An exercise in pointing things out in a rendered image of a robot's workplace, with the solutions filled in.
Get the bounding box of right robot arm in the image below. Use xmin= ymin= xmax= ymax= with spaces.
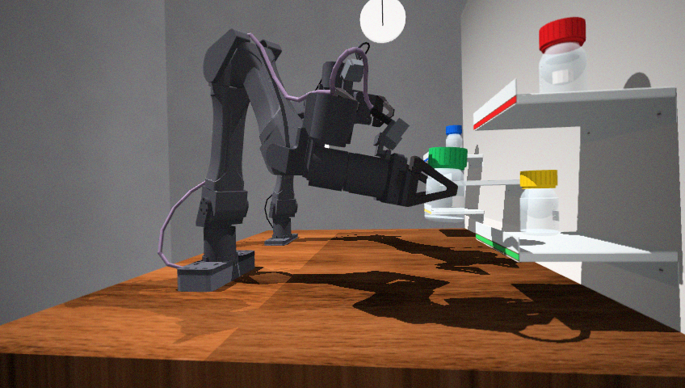
xmin=177 ymin=28 xmax=359 ymax=276

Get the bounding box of clear bottle with green cap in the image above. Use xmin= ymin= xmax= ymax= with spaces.
xmin=425 ymin=147 xmax=468 ymax=223

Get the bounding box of white bottle with blue cap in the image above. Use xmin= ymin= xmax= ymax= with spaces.
xmin=446 ymin=125 xmax=463 ymax=148

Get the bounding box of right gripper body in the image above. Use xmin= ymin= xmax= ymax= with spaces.
xmin=342 ymin=120 xmax=411 ymax=206

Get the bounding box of translucent bottle with red cap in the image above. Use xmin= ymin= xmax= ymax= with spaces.
xmin=539 ymin=17 xmax=587 ymax=93

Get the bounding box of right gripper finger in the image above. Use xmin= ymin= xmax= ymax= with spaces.
xmin=405 ymin=156 xmax=458 ymax=207
xmin=396 ymin=164 xmax=428 ymax=196

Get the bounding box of white bottle with yellow cap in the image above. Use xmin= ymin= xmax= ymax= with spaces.
xmin=520 ymin=170 xmax=559 ymax=236

